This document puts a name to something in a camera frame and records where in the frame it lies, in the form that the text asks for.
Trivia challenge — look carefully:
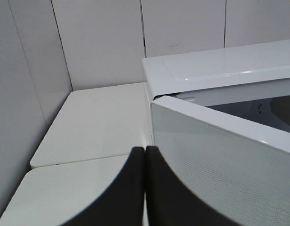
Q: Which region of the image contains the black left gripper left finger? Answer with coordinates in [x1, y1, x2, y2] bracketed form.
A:
[63, 146, 145, 226]

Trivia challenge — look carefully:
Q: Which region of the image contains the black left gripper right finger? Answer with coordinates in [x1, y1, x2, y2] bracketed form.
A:
[145, 146, 238, 226]

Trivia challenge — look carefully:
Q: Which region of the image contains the white microwave door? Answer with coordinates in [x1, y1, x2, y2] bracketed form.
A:
[151, 96, 290, 226]

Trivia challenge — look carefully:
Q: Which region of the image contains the white adjacent table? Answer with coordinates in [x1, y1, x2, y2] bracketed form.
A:
[30, 83, 152, 168]

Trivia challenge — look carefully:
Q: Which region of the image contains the white microwave oven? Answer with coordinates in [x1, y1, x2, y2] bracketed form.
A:
[142, 40, 290, 143]

